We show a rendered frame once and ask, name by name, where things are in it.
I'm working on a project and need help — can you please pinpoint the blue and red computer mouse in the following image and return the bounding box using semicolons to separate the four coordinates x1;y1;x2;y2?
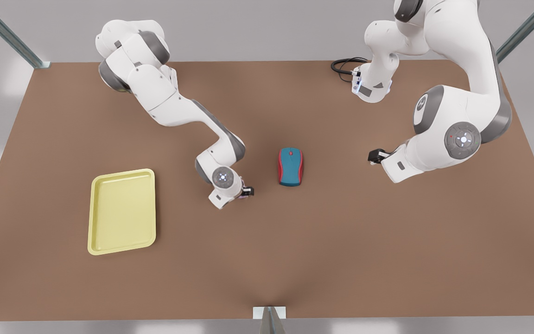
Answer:
278;148;304;187

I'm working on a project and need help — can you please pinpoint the yellow rectangular tray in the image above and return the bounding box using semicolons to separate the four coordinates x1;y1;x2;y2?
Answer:
87;168;157;256

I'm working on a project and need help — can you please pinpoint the black cable loop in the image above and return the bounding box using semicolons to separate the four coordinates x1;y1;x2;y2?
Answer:
331;57;369;84

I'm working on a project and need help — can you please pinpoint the silver frame post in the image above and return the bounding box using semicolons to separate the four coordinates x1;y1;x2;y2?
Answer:
496;0;534;64
0;0;51;69
253;306;287;334

